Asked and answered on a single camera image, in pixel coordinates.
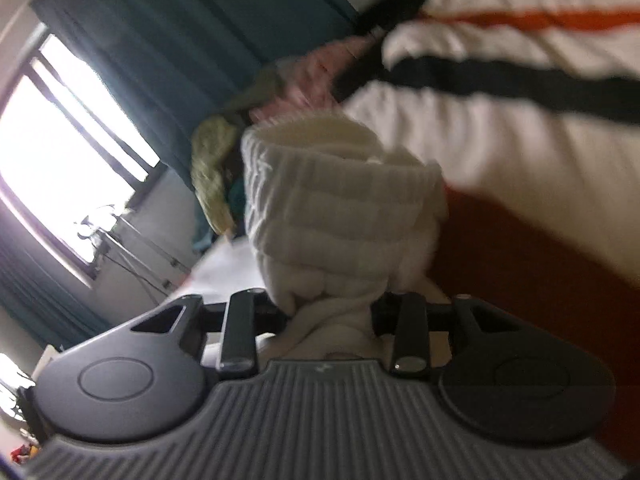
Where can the white sweatshirt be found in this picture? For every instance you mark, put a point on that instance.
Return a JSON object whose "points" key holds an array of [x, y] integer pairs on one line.
{"points": [[340, 210]]}

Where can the olive cloth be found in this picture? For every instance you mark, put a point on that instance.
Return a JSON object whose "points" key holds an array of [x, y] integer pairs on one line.
{"points": [[255, 92]]}

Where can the striped blanket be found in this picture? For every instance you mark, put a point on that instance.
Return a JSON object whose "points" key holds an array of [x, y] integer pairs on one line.
{"points": [[525, 125]]}

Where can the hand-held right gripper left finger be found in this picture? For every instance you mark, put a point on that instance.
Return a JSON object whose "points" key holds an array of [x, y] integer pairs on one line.
{"points": [[240, 330]]}

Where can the green cloth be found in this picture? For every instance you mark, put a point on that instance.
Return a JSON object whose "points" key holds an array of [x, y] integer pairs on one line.
{"points": [[237, 200]]}

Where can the yellow knit blanket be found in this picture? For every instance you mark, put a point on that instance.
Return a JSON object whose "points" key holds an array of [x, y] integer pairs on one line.
{"points": [[212, 170]]}

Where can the window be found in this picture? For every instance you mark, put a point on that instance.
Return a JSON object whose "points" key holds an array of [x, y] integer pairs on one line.
{"points": [[60, 160]]}

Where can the black armchair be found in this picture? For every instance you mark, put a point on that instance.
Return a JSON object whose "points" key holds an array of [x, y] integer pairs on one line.
{"points": [[380, 35]]}

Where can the garment steamer stand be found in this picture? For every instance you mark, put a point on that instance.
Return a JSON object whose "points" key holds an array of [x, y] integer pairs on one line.
{"points": [[125, 245]]}

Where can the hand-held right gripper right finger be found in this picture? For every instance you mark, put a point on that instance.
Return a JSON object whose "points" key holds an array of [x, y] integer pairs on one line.
{"points": [[410, 330]]}

